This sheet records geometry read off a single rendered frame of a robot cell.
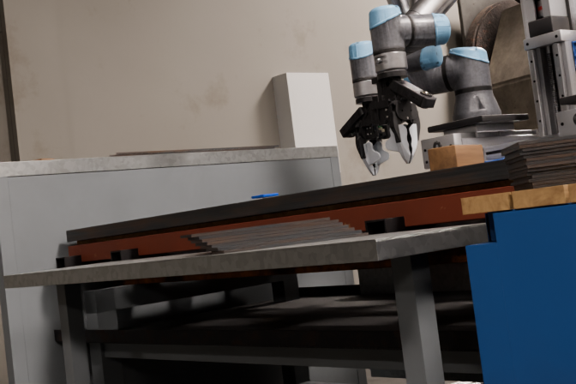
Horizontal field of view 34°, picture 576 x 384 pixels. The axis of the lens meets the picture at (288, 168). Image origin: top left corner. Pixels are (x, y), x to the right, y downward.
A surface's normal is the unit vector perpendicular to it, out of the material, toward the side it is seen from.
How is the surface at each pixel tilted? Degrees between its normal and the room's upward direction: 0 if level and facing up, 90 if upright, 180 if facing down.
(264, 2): 90
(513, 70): 64
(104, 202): 90
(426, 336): 90
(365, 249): 90
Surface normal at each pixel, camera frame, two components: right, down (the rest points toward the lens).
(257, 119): 0.61, -0.12
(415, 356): -0.75, 0.05
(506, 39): -0.82, -0.37
